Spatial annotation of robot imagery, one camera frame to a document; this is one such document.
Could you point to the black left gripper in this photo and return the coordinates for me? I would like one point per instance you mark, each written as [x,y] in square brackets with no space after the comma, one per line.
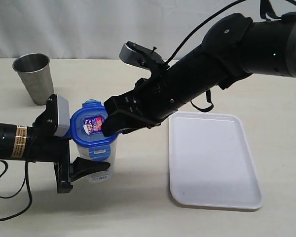
[44,147]

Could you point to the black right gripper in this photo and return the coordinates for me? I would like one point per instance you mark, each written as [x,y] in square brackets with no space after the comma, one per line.
[147,105]

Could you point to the clear plastic tall container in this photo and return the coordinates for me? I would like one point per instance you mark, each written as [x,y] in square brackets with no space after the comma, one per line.
[99,154]

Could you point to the blue container lid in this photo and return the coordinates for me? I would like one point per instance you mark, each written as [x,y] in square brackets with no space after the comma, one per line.
[86,132]

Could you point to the stainless steel cup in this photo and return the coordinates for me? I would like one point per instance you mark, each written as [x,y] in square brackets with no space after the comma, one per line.
[34,72]

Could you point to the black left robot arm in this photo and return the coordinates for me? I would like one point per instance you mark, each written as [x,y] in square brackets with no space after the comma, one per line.
[23,143]

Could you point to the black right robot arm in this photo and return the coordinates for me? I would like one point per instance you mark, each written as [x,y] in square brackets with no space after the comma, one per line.
[235,48]

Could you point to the white plastic tray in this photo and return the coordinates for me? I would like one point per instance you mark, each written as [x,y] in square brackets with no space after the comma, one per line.
[211,164]

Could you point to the white background curtain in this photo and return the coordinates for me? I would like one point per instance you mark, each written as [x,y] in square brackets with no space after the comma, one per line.
[97,29]

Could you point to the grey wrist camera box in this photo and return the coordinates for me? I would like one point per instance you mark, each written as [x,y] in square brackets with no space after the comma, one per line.
[57,115]
[136,55]

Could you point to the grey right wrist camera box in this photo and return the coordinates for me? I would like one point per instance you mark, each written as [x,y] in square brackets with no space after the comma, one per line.
[136,55]

